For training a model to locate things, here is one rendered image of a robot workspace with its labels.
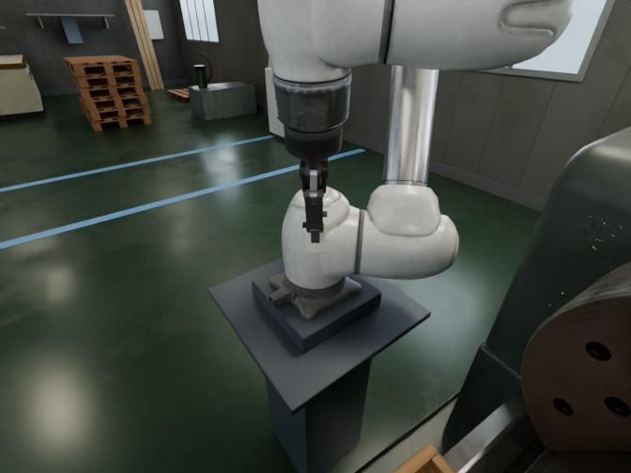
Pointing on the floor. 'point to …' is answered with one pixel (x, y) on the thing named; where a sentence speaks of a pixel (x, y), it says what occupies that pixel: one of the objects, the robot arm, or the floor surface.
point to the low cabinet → (18, 89)
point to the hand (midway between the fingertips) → (315, 236)
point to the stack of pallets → (130, 101)
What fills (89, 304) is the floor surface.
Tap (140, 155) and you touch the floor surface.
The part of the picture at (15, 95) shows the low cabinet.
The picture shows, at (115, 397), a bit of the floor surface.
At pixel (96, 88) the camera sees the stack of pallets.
